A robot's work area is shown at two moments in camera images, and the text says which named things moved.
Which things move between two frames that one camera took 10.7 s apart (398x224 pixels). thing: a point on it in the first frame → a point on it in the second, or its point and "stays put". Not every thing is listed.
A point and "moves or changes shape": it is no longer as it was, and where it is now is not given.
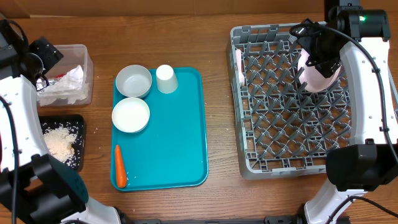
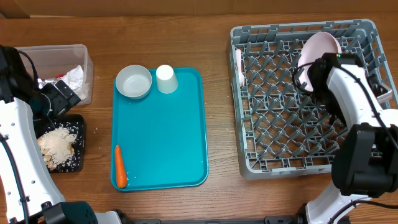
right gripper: (325, 62) → (315, 73)
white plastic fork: (241, 76) stays put
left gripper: (48, 52) → (62, 102)
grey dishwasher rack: (281, 128) stays put
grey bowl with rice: (133, 81) stays put
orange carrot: (121, 180) stays put
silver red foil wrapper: (41, 83) stays put
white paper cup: (166, 80) stays put
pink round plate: (311, 78) moves or changes shape
